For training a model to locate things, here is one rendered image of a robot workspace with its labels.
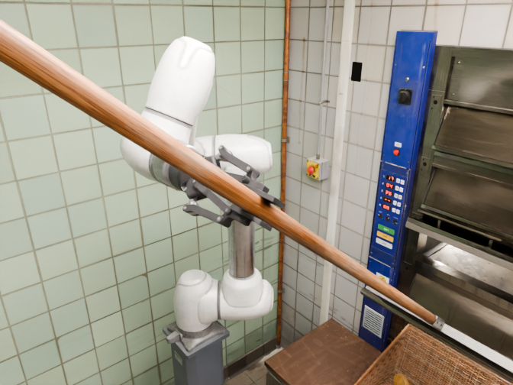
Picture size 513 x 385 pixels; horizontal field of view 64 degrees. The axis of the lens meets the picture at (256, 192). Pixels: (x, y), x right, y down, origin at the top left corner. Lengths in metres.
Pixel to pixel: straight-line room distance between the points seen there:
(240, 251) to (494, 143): 1.01
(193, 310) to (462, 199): 1.15
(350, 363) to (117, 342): 1.19
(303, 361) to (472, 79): 1.51
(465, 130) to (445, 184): 0.24
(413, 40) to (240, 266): 1.10
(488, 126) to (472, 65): 0.23
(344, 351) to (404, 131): 1.19
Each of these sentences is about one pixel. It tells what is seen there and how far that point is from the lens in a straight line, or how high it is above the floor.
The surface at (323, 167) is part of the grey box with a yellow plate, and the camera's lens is 2.17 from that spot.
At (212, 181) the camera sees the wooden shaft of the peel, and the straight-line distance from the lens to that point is 0.53.
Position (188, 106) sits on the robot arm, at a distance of 0.82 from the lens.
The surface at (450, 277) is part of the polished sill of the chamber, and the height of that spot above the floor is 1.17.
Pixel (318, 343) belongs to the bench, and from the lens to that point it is 2.39.
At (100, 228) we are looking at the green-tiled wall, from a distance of 1.96.
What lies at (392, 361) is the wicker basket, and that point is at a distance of 2.23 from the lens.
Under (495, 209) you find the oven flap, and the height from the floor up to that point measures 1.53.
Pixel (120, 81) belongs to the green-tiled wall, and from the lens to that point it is 1.83.
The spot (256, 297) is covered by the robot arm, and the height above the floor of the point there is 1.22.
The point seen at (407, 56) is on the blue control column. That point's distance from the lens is 1.83.
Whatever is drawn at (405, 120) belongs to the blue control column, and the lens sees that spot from 1.85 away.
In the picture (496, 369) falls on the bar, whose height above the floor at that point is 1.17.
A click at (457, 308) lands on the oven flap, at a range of 2.06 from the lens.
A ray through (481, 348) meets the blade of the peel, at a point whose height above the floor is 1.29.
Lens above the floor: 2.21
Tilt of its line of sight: 23 degrees down
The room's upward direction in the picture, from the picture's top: straight up
